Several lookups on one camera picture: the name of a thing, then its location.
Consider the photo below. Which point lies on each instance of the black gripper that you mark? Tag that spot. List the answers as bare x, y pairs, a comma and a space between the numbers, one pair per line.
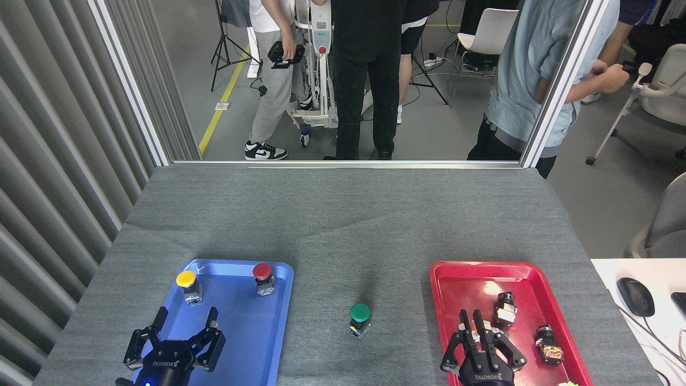
167, 365
485, 374

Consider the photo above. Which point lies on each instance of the green push button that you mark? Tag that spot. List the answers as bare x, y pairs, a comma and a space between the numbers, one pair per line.
359, 312

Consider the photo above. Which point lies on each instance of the black handheld controller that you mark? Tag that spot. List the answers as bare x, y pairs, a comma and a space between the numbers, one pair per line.
276, 53

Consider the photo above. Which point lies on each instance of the yellow push button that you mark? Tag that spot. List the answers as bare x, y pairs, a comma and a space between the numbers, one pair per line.
186, 278

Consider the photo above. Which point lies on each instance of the red push button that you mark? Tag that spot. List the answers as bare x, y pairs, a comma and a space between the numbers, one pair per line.
262, 271

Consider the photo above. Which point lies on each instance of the person's hand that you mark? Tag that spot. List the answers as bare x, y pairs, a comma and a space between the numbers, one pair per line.
611, 79
288, 47

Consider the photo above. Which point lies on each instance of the red plastic tray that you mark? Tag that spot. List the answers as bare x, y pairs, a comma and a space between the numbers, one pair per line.
466, 289

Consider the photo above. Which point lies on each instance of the blue plastic tray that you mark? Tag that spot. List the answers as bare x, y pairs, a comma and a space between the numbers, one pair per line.
236, 311

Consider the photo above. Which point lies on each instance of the black computer mouse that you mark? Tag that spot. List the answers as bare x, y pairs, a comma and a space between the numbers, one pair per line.
635, 297

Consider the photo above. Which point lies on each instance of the grey felt table cover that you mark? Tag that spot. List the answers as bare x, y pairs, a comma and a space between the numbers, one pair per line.
343, 225

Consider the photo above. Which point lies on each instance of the white desk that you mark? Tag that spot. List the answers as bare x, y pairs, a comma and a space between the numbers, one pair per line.
638, 271

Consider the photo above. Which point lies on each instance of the flat black device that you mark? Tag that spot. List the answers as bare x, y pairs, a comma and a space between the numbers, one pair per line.
680, 303

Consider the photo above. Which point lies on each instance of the grey ribbed side panel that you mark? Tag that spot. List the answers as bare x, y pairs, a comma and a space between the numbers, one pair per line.
155, 69
48, 161

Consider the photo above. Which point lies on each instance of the metal floor socket plate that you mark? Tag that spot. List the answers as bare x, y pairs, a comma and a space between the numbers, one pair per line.
222, 106

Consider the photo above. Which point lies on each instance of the black tripod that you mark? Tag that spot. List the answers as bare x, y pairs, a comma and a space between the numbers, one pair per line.
222, 48
431, 80

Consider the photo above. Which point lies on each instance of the person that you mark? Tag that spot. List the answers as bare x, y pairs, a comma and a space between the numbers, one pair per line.
276, 96
520, 80
410, 37
364, 53
616, 44

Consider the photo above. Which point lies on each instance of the white power strip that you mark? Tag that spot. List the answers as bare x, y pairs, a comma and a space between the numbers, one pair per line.
434, 61

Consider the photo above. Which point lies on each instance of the white stand on wheels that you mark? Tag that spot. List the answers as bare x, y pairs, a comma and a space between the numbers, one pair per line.
323, 86

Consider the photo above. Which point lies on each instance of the white plastic chair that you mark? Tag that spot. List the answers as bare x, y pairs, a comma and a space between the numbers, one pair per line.
490, 29

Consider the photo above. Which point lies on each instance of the white and orange switch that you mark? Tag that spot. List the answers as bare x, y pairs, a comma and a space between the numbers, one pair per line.
491, 327

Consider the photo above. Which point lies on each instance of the black selector switch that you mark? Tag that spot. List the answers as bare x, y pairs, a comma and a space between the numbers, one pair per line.
505, 311

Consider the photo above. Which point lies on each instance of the black switch with brown base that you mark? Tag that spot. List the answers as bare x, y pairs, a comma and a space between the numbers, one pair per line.
549, 346

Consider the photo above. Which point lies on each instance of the silver frame rail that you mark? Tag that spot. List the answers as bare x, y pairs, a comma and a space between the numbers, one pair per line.
343, 163

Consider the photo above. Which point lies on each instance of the silver frame post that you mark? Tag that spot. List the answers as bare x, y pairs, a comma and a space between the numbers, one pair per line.
563, 80
128, 80

